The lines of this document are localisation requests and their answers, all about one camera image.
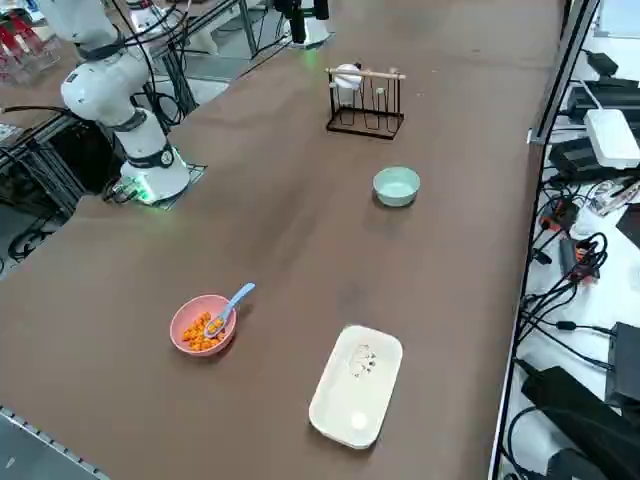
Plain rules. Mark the black orange power strip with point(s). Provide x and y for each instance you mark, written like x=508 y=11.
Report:
x=556 y=216

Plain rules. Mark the pink bowl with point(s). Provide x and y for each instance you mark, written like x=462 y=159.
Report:
x=227 y=339

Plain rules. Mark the black power adapter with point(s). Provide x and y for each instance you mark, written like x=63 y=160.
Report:
x=602 y=62

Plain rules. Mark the white cup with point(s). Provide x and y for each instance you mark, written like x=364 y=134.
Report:
x=348 y=83

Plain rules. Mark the clear rack with red items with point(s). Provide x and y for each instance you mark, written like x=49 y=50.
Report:
x=25 y=50

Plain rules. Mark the cream rectangular tray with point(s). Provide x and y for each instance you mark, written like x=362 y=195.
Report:
x=350 y=400

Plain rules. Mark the green bowl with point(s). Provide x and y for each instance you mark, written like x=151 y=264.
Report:
x=395 y=191

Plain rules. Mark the black box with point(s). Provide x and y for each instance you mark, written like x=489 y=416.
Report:
x=625 y=360

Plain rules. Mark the blue spoon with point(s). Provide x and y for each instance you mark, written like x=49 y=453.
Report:
x=235 y=302

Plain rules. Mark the aluminium rail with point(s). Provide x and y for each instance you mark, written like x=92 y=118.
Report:
x=45 y=435

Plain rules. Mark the orange popcorn heap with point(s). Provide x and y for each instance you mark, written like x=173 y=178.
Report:
x=196 y=333

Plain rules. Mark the aluminium frame post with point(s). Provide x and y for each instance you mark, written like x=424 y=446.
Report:
x=560 y=80

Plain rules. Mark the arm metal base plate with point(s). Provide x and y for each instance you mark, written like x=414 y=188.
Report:
x=196 y=172

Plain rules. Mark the white router box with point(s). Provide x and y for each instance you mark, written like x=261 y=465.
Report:
x=612 y=137

